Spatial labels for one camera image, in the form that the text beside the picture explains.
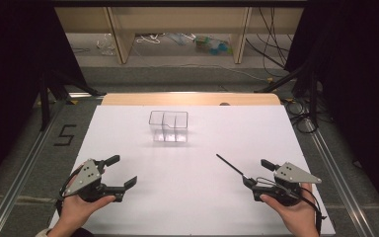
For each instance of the black stand legs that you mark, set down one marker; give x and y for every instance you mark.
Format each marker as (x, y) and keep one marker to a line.
(44, 105)
(313, 98)

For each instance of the white table mat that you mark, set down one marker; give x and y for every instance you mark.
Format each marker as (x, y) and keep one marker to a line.
(194, 204)

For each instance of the thin black stick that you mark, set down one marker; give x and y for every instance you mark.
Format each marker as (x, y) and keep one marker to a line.
(230, 165)

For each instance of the aluminium floor rail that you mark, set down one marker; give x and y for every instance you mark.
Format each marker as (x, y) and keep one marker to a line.
(340, 187)
(17, 187)

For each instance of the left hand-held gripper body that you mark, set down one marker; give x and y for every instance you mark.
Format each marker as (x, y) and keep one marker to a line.
(90, 187)

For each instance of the clear plastic bag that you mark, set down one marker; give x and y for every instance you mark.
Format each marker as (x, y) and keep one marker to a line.
(106, 44)

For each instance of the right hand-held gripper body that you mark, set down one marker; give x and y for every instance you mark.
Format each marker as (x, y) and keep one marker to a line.
(281, 192)

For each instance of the wooden shelf unit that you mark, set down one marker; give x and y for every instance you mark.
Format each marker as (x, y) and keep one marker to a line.
(118, 33)

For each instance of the person's right hand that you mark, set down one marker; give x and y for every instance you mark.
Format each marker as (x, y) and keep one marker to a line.
(297, 217)

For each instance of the colourful plastic bag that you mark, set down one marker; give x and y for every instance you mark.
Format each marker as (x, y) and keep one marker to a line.
(212, 45)

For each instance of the person's left hand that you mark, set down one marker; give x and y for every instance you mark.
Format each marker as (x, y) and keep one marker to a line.
(75, 210)

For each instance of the dark curtain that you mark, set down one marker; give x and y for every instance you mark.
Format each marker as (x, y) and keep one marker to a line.
(358, 82)
(6, 82)

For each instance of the clear plastic organizer box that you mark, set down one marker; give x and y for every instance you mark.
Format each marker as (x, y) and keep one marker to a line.
(177, 136)

